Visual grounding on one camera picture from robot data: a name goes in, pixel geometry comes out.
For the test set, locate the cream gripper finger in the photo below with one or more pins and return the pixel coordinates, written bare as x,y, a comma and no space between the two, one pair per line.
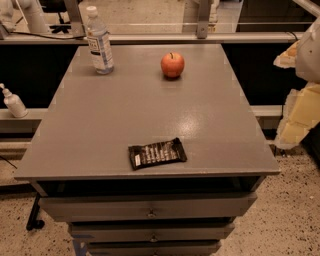
301,113
287,59

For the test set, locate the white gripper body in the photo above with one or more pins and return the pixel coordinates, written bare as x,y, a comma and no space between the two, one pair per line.
310,53

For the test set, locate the red apple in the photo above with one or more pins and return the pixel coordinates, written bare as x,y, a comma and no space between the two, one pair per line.
172,64

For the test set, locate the black rxbar chocolate wrapper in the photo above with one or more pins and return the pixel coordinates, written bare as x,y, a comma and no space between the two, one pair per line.
159,153

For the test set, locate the grey drawer cabinet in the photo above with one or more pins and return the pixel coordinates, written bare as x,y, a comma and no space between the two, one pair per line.
80,148

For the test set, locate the middle grey drawer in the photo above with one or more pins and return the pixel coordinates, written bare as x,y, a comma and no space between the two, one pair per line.
151,232

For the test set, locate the grey drawer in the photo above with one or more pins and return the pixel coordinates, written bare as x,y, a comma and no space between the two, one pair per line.
151,232
148,207
169,248

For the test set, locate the bottom grey drawer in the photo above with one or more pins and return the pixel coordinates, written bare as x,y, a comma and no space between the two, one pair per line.
169,248

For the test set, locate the clear plastic water bottle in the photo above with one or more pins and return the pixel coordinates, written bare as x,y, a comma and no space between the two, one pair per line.
98,42

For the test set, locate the top grey drawer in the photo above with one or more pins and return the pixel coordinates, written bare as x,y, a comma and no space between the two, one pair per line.
148,207

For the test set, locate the black office chair base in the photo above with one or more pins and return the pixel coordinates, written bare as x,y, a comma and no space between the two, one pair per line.
58,7

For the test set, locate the white pipe background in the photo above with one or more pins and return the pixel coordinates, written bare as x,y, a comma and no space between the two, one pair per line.
31,11

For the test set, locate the white pump dispenser bottle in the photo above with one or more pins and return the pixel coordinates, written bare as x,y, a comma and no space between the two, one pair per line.
13,103

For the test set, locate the black cabinet foot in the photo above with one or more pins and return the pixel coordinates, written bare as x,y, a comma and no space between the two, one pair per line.
33,221

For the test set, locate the grey metal post right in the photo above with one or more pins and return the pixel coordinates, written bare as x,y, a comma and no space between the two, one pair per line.
203,18

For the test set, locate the grey metal post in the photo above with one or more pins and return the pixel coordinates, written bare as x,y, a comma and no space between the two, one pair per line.
75,18
203,18

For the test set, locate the grey metal post left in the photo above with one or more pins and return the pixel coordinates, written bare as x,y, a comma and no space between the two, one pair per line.
75,18

